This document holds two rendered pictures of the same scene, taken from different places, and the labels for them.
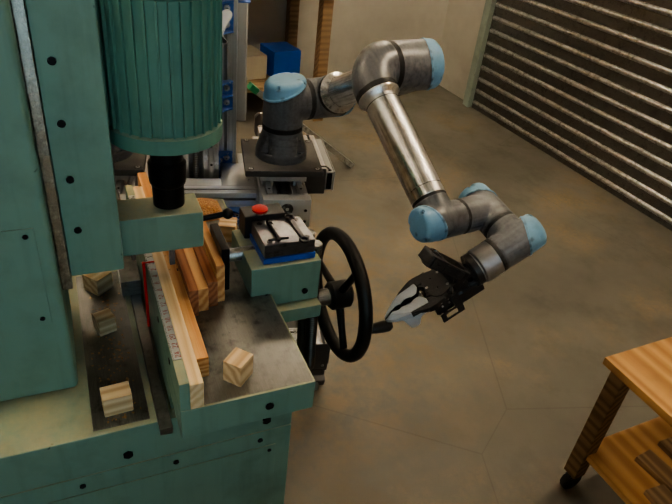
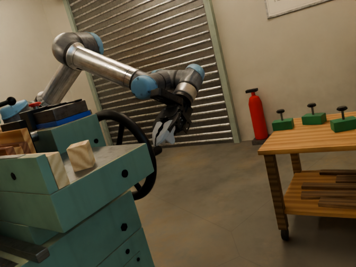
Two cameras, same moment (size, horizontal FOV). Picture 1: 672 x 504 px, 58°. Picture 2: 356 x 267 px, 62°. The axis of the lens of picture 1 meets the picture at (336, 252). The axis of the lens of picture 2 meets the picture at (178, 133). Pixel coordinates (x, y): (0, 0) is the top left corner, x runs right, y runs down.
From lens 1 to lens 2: 0.63 m
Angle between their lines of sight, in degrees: 32
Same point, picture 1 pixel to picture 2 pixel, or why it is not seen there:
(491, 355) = (204, 217)
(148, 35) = not seen: outside the picture
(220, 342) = not seen: hidden behind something
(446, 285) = (175, 108)
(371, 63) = (62, 38)
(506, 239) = (187, 76)
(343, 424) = not seen: outside the picture
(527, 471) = (265, 247)
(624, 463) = (299, 203)
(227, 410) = (92, 185)
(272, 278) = (69, 134)
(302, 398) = (144, 162)
